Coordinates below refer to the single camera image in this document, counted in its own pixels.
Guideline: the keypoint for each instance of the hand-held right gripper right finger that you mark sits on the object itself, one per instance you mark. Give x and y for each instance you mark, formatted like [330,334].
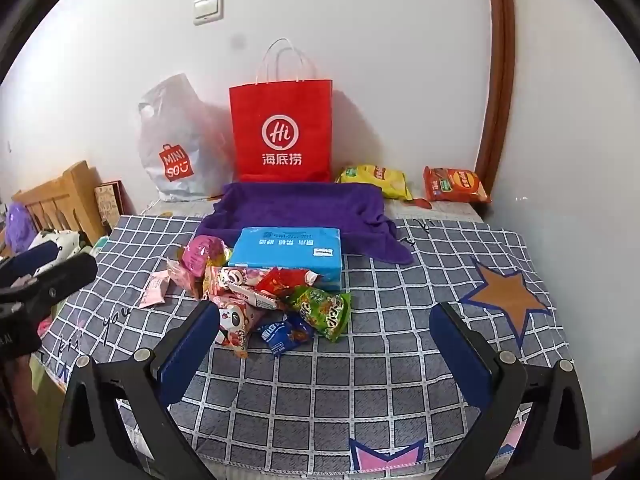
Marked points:
[457,355]

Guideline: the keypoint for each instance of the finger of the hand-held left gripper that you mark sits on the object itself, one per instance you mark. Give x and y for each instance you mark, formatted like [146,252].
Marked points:
[30,262]
[55,282]

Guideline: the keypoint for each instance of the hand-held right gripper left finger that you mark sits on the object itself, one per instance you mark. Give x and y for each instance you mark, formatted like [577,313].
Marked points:
[187,345]

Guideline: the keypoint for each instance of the small pink snack packet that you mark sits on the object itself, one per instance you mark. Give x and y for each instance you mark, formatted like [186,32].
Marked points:
[155,289]

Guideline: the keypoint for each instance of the white red candy packet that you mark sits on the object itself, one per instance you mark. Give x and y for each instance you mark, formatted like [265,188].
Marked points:
[257,299]

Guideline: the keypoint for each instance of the blue cookie packet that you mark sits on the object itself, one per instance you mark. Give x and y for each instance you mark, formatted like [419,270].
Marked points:
[282,337]

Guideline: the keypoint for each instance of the pink round snack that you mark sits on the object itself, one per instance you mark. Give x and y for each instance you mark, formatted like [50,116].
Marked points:
[200,250]

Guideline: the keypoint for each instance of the green snack packet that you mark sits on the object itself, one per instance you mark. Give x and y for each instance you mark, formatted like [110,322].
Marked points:
[320,312]

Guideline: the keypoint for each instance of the black and white plush toy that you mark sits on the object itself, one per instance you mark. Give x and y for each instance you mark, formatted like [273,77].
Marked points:
[60,242]

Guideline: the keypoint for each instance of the purple plush toy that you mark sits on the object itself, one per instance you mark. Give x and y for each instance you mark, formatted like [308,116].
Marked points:
[20,227]

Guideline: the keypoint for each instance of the small patterned box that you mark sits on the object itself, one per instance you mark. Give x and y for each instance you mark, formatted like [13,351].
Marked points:
[107,205]

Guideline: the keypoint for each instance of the checked grey blanket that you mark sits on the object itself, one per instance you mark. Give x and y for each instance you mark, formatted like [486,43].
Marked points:
[350,385]

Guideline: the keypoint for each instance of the blue tissue pack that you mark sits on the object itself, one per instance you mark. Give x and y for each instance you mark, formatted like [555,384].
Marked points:
[287,255]

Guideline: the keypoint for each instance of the orange chips bag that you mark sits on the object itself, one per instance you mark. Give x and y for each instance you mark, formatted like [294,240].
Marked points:
[455,185]

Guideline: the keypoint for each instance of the purple towel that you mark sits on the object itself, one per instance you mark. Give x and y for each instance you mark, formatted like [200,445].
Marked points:
[300,205]

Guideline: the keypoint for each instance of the white plastic shopping bag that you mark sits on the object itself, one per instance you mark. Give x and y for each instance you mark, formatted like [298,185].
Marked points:
[175,135]

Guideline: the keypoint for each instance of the yellow chips bag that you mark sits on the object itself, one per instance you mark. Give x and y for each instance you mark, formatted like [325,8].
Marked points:
[375,180]

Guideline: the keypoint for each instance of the red paper bag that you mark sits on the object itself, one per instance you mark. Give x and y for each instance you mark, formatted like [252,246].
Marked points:
[280,130]

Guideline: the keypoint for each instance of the brown wooden door frame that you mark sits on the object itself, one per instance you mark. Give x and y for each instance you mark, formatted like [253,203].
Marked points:
[497,85]

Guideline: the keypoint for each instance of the white light switch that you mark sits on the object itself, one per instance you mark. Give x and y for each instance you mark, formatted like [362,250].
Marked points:
[208,9]

